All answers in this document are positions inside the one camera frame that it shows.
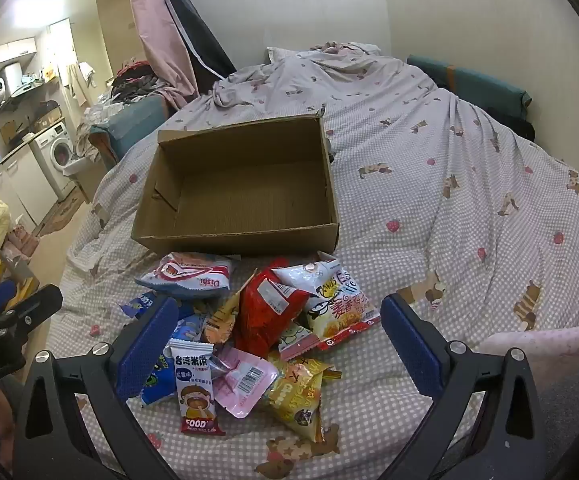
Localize large white chips packet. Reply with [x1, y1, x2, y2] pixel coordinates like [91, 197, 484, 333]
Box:
[272, 252, 383, 352]

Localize brown cardboard box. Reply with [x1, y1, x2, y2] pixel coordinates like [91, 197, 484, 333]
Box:
[130, 105, 341, 257]

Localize teal padded bed rail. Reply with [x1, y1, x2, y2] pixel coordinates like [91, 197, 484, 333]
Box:
[90, 95, 175, 166]
[407, 55, 533, 126]

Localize printed checked blanket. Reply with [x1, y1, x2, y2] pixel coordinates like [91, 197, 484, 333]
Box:
[44, 42, 579, 480]

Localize pile of white cloths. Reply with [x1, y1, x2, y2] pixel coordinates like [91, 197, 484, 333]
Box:
[77, 100, 120, 161]

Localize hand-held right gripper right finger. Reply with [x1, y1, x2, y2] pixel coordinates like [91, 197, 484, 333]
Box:
[380, 292, 545, 480]

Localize orange snack packet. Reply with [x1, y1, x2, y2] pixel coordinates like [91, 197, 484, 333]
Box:
[202, 272, 258, 346]

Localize pink snack packet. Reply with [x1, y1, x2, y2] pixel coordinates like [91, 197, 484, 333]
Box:
[213, 346, 280, 420]

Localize small blue snack packet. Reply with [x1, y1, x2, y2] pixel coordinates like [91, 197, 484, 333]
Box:
[118, 294, 158, 318]

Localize pink curtain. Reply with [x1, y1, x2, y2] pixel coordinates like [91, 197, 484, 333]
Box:
[128, 0, 200, 108]

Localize pile of dark clothes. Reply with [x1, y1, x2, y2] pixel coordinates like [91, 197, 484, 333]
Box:
[110, 59, 175, 106]

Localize green blue snack packet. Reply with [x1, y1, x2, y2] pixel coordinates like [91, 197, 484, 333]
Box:
[140, 352, 178, 408]

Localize white base cabinets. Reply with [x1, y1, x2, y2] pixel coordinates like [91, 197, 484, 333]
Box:
[0, 147, 53, 228]

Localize yellow snack packet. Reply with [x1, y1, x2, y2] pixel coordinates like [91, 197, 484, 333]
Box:
[264, 352, 343, 443]

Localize white pillow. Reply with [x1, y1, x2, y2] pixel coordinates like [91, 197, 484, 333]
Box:
[267, 46, 320, 63]

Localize grey cloth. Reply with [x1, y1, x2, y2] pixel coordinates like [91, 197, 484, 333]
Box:
[534, 370, 579, 461]

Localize red white stick packets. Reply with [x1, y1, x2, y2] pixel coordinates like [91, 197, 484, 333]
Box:
[168, 338, 226, 436]

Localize white wall cabinet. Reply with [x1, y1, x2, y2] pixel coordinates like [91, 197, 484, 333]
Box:
[0, 37, 38, 71]

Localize brown floor rug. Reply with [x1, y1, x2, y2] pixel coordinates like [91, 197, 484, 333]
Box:
[34, 195, 88, 238]

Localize white washing machine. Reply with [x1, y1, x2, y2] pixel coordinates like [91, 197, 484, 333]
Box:
[30, 119, 78, 198]

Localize hanging towel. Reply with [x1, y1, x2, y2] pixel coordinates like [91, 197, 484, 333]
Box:
[64, 62, 95, 111]

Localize dark cloth with white trim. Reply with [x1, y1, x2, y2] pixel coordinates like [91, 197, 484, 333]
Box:
[152, 0, 238, 96]

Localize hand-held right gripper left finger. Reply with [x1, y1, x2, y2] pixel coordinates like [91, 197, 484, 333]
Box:
[12, 296, 190, 480]

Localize white red blue snack packet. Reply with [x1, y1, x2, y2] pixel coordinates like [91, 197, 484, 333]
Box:
[134, 252, 238, 302]

